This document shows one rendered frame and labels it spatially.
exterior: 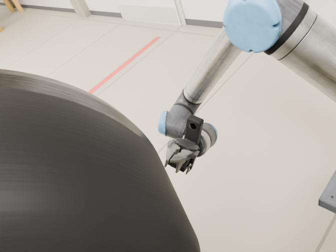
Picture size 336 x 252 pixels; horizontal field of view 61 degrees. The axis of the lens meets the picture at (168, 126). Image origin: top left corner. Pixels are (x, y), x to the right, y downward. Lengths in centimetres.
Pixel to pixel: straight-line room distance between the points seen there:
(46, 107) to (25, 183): 12
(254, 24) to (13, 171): 47
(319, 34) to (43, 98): 49
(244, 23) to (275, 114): 168
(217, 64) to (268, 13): 36
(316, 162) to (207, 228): 77
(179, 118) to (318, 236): 101
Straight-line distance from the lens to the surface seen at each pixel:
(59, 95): 38
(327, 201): 111
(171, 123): 102
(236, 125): 219
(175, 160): 74
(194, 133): 85
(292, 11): 60
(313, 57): 62
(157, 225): 31
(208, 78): 95
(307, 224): 173
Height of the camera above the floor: 155
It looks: 41 degrees down
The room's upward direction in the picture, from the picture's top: 24 degrees counter-clockwise
